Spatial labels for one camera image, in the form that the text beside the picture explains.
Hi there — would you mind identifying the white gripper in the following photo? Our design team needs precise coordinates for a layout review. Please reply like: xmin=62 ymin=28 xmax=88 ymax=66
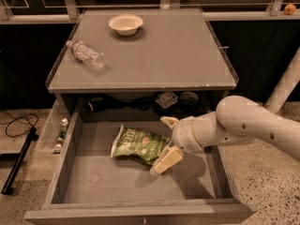
xmin=150 ymin=116 xmax=203 ymax=175

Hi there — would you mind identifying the green jalapeno chip bag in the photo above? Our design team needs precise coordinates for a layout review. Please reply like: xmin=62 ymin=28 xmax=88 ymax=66
xmin=110 ymin=125 xmax=171 ymax=165

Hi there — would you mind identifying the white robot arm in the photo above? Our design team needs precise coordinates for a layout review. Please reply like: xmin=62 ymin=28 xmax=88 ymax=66
xmin=150 ymin=49 xmax=300 ymax=175

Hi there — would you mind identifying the black object under counter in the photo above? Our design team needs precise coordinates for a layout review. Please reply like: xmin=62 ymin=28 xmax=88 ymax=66
xmin=87 ymin=94 xmax=153 ymax=113

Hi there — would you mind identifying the grey cabinet with counter top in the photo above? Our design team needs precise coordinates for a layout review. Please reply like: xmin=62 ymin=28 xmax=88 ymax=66
xmin=46 ymin=8 xmax=238 ymax=112

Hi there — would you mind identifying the open grey top drawer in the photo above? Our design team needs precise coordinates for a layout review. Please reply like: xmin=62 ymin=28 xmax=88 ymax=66
xmin=25 ymin=112 xmax=257 ymax=225

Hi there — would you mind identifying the stack of packets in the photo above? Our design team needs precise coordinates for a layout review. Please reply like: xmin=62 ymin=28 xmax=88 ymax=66
xmin=156 ymin=91 xmax=178 ymax=109

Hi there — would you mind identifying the black round container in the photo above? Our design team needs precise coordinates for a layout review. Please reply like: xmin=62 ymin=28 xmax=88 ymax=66
xmin=179 ymin=92 xmax=200 ymax=110

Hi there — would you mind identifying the small bottle in bin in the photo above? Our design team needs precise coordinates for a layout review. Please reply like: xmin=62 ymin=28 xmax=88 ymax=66
xmin=56 ymin=118 xmax=68 ymax=143

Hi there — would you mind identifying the clear plastic bin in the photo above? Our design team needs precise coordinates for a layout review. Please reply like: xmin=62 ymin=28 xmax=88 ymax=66
xmin=37 ymin=100 xmax=70 ymax=154

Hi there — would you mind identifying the clear plastic water bottle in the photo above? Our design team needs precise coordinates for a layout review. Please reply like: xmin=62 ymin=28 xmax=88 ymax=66
xmin=67 ymin=40 xmax=107 ymax=70

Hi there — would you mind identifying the white paper bowl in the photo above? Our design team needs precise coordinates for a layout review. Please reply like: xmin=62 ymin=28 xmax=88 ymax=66
xmin=109 ymin=14 xmax=143 ymax=37

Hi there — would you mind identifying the black metal stand bar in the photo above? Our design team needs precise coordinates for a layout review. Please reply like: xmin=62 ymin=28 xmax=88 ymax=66
xmin=1 ymin=127 xmax=38 ymax=195

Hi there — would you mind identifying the orange round object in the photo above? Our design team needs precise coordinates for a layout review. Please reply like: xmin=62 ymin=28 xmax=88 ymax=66
xmin=283 ymin=4 xmax=296 ymax=15

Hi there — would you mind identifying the black cable on floor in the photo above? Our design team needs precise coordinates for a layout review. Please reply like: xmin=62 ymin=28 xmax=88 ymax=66
xmin=0 ymin=110 xmax=40 ymax=139

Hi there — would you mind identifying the metal railing frame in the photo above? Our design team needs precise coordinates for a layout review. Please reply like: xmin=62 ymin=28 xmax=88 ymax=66
xmin=0 ymin=0 xmax=300 ymax=24

